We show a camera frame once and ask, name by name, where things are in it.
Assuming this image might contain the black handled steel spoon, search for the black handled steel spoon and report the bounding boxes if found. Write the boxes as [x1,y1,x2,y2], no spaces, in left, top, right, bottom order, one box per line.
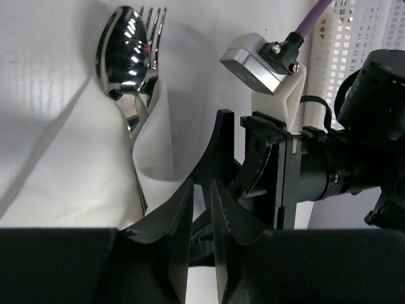
[94,5,149,140]

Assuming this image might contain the black handled steel fork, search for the black handled steel fork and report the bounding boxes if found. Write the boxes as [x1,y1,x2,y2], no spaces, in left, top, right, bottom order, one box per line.
[126,6,168,140]

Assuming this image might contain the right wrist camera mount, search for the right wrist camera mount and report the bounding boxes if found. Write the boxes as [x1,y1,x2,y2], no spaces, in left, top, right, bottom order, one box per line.
[220,32,307,134]

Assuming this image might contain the white paper napkin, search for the white paper napkin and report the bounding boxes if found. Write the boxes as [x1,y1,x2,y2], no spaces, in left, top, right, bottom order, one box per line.
[1,80,180,229]

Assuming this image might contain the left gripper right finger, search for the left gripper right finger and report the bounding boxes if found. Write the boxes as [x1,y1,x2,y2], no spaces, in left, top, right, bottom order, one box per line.
[211,180,404,303]

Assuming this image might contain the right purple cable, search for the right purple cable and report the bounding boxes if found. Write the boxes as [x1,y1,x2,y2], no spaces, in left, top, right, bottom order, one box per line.
[294,0,335,35]

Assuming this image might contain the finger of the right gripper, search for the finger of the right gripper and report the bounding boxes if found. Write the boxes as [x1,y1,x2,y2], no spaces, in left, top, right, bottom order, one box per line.
[189,186,269,266]

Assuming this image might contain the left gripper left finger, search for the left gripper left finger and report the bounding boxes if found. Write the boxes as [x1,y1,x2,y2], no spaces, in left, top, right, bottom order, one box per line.
[1,179,194,303]

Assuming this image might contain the white perforated plastic basket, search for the white perforated plastic basket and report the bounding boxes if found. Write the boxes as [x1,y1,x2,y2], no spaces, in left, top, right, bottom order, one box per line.
[303,0,405,134]

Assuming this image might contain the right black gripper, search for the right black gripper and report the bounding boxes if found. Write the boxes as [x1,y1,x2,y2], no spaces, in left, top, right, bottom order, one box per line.
[190,110,351,229]

